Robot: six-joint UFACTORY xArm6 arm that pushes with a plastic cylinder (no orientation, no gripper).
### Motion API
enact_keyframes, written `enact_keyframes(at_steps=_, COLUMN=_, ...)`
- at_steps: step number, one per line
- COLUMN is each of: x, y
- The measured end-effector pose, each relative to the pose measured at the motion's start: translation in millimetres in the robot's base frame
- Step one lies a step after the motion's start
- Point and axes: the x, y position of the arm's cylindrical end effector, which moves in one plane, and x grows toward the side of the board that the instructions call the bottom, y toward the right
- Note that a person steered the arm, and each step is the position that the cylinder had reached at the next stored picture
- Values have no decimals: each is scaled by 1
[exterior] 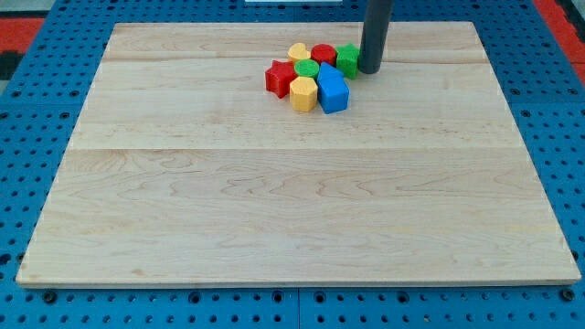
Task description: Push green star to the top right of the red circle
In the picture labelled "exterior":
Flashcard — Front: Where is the green star block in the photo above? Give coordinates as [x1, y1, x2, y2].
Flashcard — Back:
[335, 43, 360, 80]

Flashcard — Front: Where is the red star block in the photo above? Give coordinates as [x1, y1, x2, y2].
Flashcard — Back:
[264, 60, 297, 99]

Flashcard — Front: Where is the green circle block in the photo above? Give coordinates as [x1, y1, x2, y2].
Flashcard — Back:
[293, 58, 320, 80]

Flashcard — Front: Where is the red circle block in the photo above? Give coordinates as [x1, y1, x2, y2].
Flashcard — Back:
[311, 44, 337, 67]

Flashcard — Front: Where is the yellow hexagon block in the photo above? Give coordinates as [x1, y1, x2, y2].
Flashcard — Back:
[290, 77, 318, 112]

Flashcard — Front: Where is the blue cube block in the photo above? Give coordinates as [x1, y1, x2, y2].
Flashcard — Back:
[317, 78, 350, 114]

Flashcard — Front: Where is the blue triangle block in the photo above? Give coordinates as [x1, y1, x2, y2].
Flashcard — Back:
[316, 61, 344, 81]

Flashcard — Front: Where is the light wooden board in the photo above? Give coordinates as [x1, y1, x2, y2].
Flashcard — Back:
[16, 22, 580, 289]

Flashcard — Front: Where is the yellow heart block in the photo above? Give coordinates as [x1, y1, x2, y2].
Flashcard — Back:
[287, 43, 311, 63]

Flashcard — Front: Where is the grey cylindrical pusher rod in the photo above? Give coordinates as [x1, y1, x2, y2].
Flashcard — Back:
[357, 0, 394, 74]

